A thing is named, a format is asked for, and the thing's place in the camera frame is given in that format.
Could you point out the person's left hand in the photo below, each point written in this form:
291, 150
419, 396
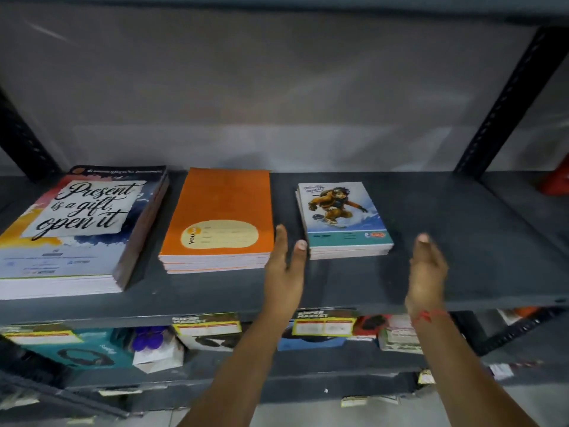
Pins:
282, 284

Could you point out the person's right hand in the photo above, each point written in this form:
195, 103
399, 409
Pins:
426, 284

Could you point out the person's right thumb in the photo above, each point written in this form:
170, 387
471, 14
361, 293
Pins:
422, 251

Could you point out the person's left thumb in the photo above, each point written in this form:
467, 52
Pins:
300, 255

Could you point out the person's left forearm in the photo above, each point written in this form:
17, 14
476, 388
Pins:
240, 373

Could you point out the person's right forearm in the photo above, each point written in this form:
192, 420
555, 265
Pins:
462, 377

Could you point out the dark grey metal shelf rack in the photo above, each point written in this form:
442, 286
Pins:
466, 262

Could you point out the stack of cartoon cover notebooks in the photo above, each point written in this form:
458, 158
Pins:
342, 217

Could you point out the red thread wrist band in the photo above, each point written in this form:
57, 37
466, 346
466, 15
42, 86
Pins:
429, 314

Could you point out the yellow shelf price label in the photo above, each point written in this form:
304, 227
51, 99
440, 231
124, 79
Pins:
42, 335
206, 325
324, 325

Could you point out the white and green box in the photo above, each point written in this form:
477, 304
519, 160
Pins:
400, 335

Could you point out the blue product box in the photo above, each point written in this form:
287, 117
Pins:
306, 343

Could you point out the red product box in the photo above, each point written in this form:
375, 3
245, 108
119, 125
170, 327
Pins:
371, 325

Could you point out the stack of orange notebooks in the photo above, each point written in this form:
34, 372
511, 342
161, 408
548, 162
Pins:
222, 204

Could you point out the orange object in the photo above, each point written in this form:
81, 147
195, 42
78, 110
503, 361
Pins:
520, 313

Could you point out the white box with black print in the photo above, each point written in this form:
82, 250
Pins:
213, 342

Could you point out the small paper shelf tag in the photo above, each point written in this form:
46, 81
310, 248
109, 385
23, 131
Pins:
426, 377
501, 371
354, 401

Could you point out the red object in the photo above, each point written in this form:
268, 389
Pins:
558, 177

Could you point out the white box with purple flower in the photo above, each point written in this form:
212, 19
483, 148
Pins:
158, 349

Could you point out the stack of calligraphy cover notebooks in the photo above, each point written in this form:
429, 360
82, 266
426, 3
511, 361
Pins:
75, 235

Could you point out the teal product box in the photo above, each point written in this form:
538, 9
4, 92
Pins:
84, 353

